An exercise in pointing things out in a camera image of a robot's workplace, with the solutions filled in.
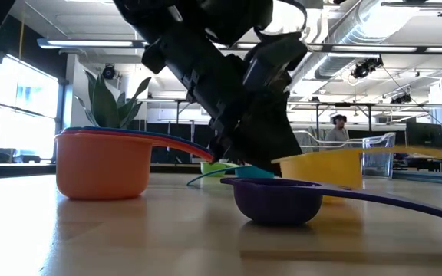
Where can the black metal stand frame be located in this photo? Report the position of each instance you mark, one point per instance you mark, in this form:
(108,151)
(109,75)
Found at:
(344,104)
(177,111)

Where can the black overhead frame bar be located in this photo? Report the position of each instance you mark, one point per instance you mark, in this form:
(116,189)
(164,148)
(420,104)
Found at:
(420,49)

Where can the black track light cluster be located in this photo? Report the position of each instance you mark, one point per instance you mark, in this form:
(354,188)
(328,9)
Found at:
(365,68)
(401,99)

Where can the teal measuring cup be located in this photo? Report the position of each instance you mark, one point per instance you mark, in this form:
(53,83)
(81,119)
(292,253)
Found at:
(253,172)

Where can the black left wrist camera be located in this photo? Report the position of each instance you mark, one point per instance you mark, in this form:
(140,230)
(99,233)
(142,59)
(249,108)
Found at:
(271,65)

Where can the black ceiling spotlight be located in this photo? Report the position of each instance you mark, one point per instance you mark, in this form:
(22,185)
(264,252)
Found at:
(108,72)

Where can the silver ventilation duct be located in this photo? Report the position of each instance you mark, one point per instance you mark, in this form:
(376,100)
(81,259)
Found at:
(363,27)

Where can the black headphones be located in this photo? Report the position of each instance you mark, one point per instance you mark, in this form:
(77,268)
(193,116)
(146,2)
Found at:
(339,118)

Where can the person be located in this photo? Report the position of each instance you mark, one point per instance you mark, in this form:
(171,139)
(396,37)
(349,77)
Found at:
(337,136)

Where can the purple measuring cup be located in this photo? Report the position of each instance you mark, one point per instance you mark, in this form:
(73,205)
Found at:
(278,203)

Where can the large bright window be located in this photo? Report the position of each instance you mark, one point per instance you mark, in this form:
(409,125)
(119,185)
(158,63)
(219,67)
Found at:
(25,96)

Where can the black computer monitor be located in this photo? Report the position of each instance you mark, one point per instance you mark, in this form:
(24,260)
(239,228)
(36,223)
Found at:
(423,136)

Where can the clear plastic basket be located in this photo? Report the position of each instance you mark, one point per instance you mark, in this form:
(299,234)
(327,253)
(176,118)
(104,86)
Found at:
(378,157)

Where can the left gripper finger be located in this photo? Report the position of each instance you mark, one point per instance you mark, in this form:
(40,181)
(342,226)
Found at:
(267,142)
(219,147)

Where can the black aluminium table frame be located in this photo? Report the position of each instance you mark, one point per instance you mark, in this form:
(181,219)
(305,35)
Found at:
(21,170)

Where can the yellow measuring cup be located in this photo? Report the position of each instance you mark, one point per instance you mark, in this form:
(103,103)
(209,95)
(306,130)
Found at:
(320,168)

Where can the green measuring cup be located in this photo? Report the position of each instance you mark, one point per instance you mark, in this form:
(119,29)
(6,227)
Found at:
(210,168)

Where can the orange measuring cup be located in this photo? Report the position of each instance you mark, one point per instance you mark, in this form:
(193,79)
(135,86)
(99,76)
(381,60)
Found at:
(102,168)

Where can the green snake plant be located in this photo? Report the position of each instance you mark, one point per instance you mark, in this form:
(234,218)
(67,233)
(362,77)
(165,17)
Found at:
(106,103)

